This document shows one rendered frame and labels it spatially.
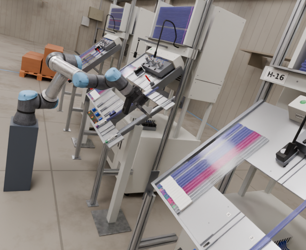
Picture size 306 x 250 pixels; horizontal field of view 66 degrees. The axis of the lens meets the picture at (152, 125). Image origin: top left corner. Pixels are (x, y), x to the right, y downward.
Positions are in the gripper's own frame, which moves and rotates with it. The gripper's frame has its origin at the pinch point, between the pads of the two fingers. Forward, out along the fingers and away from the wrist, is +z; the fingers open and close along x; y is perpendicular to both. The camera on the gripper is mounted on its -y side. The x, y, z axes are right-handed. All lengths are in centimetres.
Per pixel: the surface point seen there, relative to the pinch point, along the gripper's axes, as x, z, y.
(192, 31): 33, 1, 68
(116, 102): 52, 6, -8
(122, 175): 7.7, 26.1, -41.0
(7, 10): 1212, -108, -60
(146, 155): 34, 52, -23
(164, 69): 39, 9, 36
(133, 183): 34, 64, -49
